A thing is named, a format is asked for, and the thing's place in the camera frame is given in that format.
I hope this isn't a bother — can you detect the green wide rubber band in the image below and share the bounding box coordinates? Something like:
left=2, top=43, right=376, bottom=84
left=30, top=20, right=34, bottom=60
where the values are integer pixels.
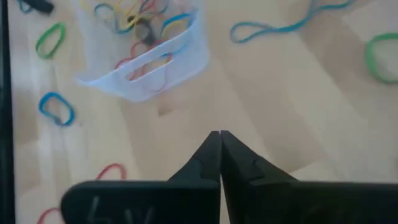
left=35, top=22, right=67, bottom=60

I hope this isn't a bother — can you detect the teal wide rubber band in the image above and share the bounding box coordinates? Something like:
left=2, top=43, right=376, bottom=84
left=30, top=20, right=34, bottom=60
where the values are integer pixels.
left=159, top=11, right=200, bottom=41

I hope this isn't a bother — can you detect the green small rubber band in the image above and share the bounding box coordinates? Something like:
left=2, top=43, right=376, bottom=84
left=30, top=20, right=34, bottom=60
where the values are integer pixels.
left=364, top=32, right=398, bottom=84

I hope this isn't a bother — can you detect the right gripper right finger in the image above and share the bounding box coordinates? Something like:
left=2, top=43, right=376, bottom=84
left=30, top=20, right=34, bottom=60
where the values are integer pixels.
left=221, top=130, right=398, bottom=224

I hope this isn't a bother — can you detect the black clip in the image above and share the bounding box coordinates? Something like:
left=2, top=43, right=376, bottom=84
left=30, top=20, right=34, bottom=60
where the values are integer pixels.
left=23, top=0, right=54, bottom=14

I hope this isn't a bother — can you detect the yellow thin rubber band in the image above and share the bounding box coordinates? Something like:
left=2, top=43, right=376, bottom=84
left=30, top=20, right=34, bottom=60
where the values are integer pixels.
left=119, top=0, right=149, bottom=31

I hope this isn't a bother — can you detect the clear plastic bin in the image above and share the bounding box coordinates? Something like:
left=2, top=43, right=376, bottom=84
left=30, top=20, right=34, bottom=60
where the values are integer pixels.
left=74, top=0, right=210, bottom=103

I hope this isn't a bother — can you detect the black wide rubber band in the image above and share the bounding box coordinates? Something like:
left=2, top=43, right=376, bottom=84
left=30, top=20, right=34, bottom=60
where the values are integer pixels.
left=136, top=17, right=157, bottom=45

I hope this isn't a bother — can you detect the teal long rubber band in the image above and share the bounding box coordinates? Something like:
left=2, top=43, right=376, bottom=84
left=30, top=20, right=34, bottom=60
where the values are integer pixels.
left=229, top=0, right=355, bottom=44
left=17, top=0, right=34, bottom=14
left=94, top=2, right=133, bottom=34

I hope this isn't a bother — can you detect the red long rubber band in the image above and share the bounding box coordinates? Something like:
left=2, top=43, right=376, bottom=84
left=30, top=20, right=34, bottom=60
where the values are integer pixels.
left=114, top=39, right=174, bottom=82

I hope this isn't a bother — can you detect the red thin rubber band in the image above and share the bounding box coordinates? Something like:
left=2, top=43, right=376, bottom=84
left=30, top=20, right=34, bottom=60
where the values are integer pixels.
left=36, top=207, right=63, bottom=224

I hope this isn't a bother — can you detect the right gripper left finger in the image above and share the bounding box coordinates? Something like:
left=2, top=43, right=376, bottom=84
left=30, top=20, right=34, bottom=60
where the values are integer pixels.
left=60, top=131, right=221, bottom=224

